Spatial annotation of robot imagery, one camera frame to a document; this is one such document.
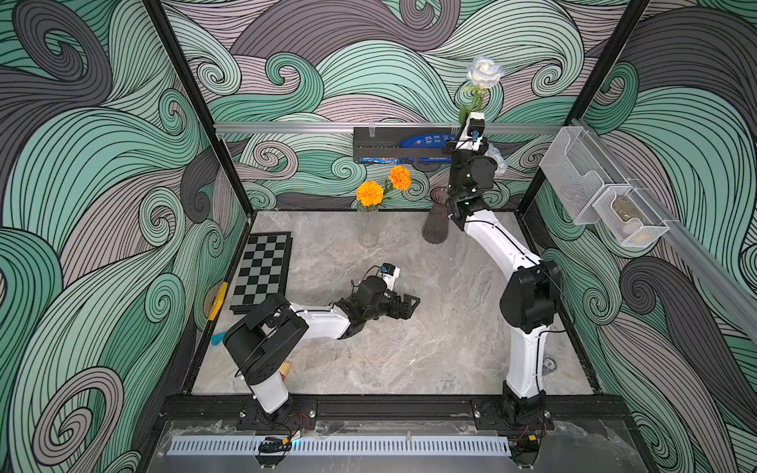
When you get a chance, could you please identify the orange marigold flower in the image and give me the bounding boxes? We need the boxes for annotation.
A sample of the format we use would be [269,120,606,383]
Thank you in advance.
[384,166,412,201]
[356,181,384,212]

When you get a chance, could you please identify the white rose flower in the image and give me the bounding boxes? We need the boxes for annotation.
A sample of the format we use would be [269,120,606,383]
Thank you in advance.
[485,144,509,179]
[459,56,504,125]

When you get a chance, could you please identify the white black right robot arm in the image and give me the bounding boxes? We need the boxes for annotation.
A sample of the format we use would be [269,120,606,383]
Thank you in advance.
[445,138,562,432]

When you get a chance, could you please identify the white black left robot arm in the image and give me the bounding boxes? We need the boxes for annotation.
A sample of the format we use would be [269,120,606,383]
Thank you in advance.
[222,275,421,428]

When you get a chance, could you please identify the blue package in basket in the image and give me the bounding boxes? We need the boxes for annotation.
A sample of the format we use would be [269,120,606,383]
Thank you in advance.
[400,133,457,149]

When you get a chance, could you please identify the purple glass vase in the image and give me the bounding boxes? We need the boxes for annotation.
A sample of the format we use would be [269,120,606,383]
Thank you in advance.
[422,187,449,244]

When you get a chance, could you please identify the clear glass vase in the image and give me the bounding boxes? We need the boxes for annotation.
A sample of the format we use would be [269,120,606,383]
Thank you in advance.
[358,204,380,248]

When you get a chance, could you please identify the black white chessboard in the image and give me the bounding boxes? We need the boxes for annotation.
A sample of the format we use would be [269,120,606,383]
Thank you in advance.
[230,232,293,315]

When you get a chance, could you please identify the red yellow small box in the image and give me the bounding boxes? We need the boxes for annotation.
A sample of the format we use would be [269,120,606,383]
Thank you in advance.
[279,361,292,378]

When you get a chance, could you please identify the small round metal cap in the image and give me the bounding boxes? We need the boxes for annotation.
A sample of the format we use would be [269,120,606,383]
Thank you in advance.
[542,357,558,374]

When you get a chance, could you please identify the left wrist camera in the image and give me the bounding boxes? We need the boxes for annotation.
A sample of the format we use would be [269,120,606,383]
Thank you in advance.
[378,263,400,291]

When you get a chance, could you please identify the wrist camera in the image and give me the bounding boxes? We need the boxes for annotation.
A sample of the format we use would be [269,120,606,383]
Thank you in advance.
[378,263,400,291]
[461,112,485,142]

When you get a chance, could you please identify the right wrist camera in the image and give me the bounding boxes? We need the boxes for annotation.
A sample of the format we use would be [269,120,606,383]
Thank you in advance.
[461,112,485,142]

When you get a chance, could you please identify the aluminium wall rail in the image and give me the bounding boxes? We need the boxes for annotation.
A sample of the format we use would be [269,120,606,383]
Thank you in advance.
[214,120,569,137]

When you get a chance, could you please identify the black wall shelf basket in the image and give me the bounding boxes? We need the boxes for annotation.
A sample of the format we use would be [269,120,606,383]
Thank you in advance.
[352,126,459,165]

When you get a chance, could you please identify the clear mesh wall bin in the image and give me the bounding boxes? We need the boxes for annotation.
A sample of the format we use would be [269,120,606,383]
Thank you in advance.
[540,126,611,225]

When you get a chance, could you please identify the white perforated front rail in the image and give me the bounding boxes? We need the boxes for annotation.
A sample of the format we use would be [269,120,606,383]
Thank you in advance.
[167,435,511,457]

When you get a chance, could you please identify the small clear wall bin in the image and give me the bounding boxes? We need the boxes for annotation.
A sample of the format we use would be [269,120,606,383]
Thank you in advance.
[593,184,669,250]

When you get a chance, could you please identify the black frame post right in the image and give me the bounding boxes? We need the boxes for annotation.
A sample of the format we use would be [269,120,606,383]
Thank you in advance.
[512,1,649,218]

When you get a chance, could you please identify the black frame post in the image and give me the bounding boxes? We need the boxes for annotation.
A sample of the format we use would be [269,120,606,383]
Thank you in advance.
[512,1,649,218]
[143,0,255,221]

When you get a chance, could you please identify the black frame post left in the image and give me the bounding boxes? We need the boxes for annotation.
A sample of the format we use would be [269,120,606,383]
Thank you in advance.
[143,0,255,221]

